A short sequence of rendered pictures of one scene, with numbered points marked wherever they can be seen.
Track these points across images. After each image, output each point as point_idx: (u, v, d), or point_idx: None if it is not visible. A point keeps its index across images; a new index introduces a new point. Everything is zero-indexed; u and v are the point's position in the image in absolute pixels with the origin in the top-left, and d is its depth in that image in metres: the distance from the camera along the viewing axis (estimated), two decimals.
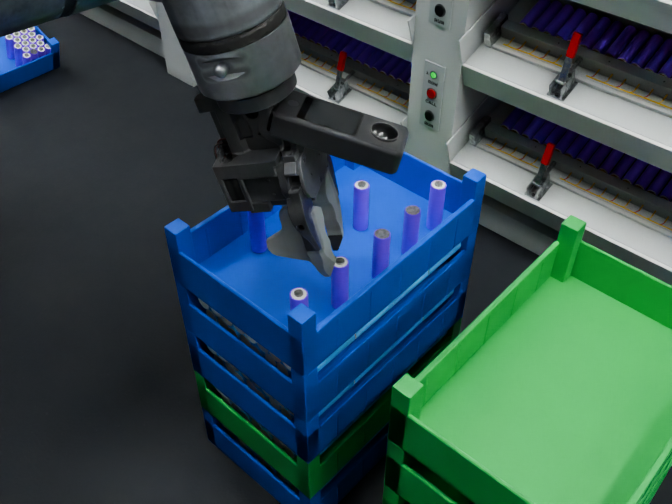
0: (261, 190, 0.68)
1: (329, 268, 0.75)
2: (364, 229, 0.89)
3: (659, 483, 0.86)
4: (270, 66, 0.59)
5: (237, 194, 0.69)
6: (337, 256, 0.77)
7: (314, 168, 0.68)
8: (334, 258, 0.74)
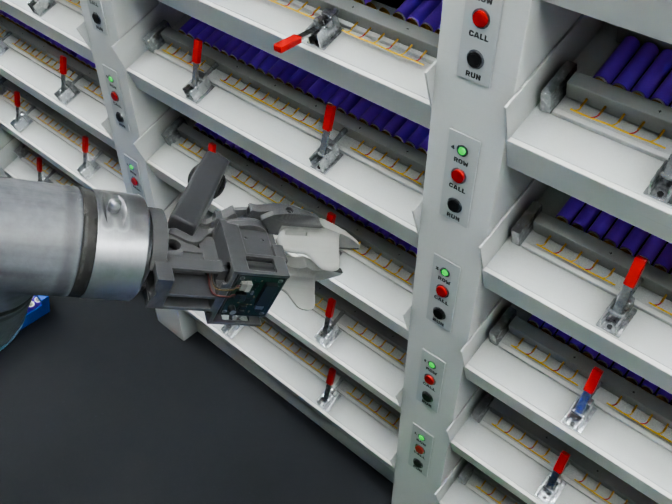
0: (259, 248, 0.66)
1: (349, 244, 0.74)
2: None
3: None
4: (118, 192, 0.63)
5: (267, 267, 0.65)
6: (394, 13, 0.89)
7: None
8: None
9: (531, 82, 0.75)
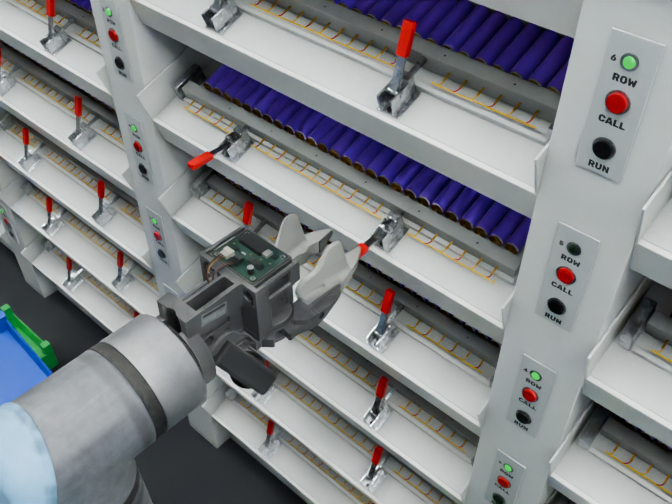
0: None
1: (328, 238, 0.76)
2: None
3: None
4: None
5: (232, 245, 0.67)
6: (461, 219, 0.88)
7: None
8: (321, 250, 0.76)
9: (613, 328, 0.74)
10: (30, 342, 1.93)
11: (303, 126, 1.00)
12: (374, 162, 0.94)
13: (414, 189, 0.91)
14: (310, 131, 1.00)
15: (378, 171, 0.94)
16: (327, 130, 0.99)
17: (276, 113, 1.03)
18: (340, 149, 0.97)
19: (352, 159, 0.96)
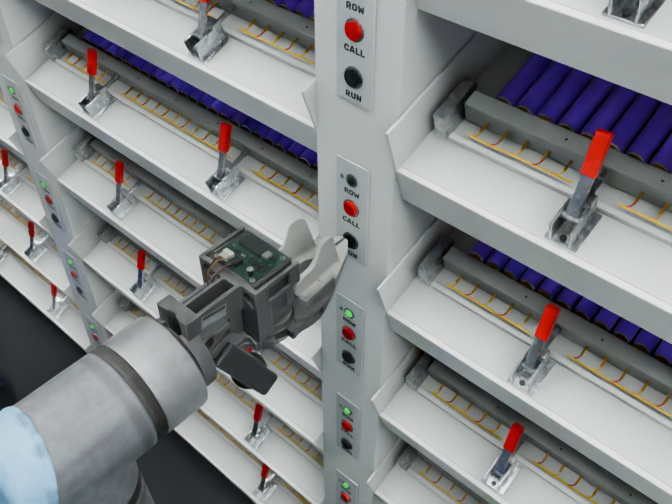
0: None
1: (339, 246, 0.75)
2: None
3: None
4: None
5: (232, 246, 0.67)
6: (300, 158, 0.92)
7: None
8: None
9: (406, 261, 0.77)
10: None
11: (166, 75, 1.04)
12: (226, 107, 0.98)
13: (260, 131, 0.94)
14: (173, 80, 1.04)
15: (230, 115, 0.98)
16: None
17: (144, 64, 1.07)
18: (197, 96, 1.00)
19: (208, 105, 1.00)
